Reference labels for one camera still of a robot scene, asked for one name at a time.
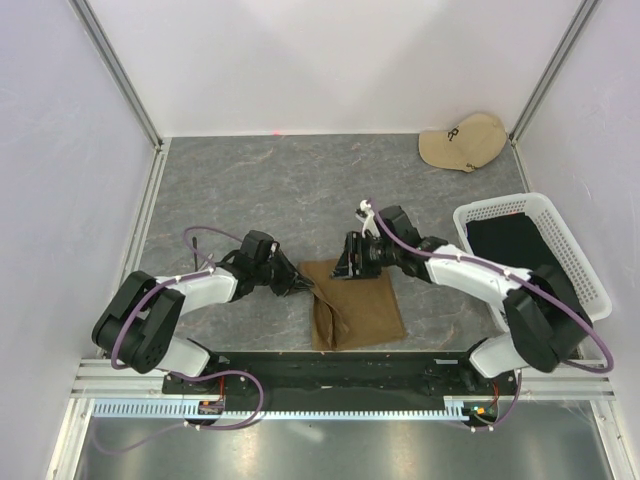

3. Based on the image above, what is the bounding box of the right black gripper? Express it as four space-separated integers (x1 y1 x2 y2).
329 231 399 281

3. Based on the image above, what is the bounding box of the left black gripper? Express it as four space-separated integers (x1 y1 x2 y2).
254 249 314 298

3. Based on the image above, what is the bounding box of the brown cloth napkin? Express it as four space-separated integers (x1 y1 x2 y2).
298 259 407 351

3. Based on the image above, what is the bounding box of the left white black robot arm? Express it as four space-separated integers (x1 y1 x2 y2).
91 249 314 393

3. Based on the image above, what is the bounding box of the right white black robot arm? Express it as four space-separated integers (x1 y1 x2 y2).
331 231 593 394

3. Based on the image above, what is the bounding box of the silver fork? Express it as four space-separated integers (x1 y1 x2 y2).
200 254 214 269

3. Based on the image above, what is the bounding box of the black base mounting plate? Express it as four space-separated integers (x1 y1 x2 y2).
162 350 521 401

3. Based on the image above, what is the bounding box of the black spoon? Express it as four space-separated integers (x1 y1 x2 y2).
191 236 199 271

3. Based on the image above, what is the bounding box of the black cloth in basket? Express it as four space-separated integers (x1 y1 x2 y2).
466 213 581 311

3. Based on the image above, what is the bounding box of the beige baseball cap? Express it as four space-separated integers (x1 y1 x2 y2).
418 113 508 173

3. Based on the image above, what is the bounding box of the white plastic basket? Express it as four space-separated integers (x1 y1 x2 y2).
453 193 612 321

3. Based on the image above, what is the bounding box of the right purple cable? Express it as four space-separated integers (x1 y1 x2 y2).
374 207 615 432

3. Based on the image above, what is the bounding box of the purple cable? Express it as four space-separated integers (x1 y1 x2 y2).
374 207 615 432
92 226 266 455

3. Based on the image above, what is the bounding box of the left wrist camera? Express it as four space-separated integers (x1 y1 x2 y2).
239 230 279 264

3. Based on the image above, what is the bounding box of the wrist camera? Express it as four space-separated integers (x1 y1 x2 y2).
355 200 422 247
239 230 279 264

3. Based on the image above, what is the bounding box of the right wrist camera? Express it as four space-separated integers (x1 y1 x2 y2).
355 200 422 247

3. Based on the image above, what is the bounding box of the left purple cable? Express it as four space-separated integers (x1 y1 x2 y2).
92 226 266 455

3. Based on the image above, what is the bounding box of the left aluminium frame post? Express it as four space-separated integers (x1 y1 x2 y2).
69 0 165 149

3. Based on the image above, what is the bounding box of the aluminium frame post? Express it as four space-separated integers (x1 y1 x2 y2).
69 0 165 149
508 0 601 144

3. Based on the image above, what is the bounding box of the front aluminium rail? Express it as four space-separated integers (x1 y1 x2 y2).
70 359 616 401

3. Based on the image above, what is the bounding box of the light blue cable duct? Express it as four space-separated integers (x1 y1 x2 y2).
93 397 497 421

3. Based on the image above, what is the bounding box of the right aluminium frame post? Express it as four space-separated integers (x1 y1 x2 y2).
508 0 601 144

